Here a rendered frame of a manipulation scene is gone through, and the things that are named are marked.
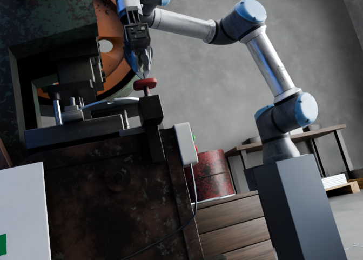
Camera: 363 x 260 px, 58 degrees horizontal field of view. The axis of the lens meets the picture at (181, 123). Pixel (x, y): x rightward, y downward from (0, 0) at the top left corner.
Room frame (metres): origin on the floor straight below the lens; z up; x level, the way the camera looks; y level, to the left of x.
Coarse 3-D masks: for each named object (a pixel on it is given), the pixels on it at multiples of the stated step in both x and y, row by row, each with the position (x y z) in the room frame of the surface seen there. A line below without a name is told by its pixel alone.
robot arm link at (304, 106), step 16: (224, 16) 1.21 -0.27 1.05; (240, 16) 1.14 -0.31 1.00; (256, 16) 1.13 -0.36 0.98; (224, 32) 1.23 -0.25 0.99; (240, 32) 1.17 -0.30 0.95; (256, 32) 1.16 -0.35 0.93; (256, 48) 1.18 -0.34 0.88; (272, 48) 1.19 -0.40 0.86; (272, 64) 1.19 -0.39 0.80; (272, 80) 1.21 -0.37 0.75; (288, 80) 1.21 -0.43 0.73; (288, 96) 1.20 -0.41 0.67; (304, 96) 1.19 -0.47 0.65; (288, 112) 1.22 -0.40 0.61; (304, 112) 1.19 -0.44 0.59; (288, 128) 1.27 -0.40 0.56
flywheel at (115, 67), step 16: (96, 0) 1.61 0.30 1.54; (112, 0) 1.60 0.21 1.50; (96, 16) 1.61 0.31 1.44; (112, 16) 1.63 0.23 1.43; (112, 32) 1.62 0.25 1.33; (112, 48) 1.62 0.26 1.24; (112, 64) 1.61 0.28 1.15; (128, 64) 1.60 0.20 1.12; (112, 80) 1.58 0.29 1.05; (48, 96) 1.50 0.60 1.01; (96, 96) 1.56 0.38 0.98
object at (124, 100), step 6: (96, 102) 1.10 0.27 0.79; (102, 102) 1.10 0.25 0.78; (114, 102) 1.13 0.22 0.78; (120, 102) 1.14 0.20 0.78; (126, 102) 1.16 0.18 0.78; (132, 102) 1.18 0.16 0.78; (84, 108) 1.12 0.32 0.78; (90, 108) 1.13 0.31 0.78; (96, 108) 1.15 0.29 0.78; (102, 108) 1.16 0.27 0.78
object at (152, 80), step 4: (140, 80) 0.92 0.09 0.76; (144, 80) 0.92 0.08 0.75; (148, 80) 0.92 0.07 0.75; (152, 80) 0.92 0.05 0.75; (156, 80) 0.93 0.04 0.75; (136, 84) 0.92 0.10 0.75; (140, 84) 0.92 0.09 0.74; (144, 84) 0.93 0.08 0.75; (148, 84) 0.94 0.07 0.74; (152, 84) 0.94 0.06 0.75; (156, 84) 0.96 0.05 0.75; (136, 88) 0.94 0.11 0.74; (140, 88) 0.95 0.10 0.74; (144, 88) 0.94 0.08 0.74; (148, 88) 0.94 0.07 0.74; (152, 88) 0.98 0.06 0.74; (144, 92) 0.94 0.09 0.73; (148, 92) 0.94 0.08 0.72
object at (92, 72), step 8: (56, 64) 1.14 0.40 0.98; (64, 64) 1.14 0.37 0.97; (72, 64) 1.15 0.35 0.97; (80, 64) 1.15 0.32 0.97; (88, 64) 1.16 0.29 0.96; (96, 64) 1.19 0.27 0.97; (64, 72) 1.14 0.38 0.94; (72, 72) 1.15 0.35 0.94; (80, 72) 1.15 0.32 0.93; (88, 72) 1.16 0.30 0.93; (96, 72) 1.19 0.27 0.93; (104, 72) 1.21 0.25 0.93; (64, 80) 1.14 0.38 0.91; (72, 80) 1.14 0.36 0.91; (80, 80) 1.15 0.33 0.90; (96, 80) 1.19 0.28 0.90; (104, 80) 1.27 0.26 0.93; (96, 88) 1.25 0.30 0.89
